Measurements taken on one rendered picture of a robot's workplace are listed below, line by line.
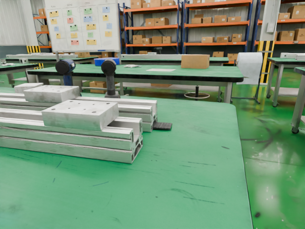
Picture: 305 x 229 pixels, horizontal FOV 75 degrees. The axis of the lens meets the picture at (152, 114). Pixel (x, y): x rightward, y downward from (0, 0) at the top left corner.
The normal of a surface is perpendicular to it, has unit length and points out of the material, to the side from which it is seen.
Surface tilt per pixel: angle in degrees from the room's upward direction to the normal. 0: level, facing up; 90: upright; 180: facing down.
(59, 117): 90
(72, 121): 90
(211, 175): 0
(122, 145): 90
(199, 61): 89
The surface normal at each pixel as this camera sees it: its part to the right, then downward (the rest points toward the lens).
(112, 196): -0.02, -0.94
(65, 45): -0.33, 0.32
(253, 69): -0.27, 0.52
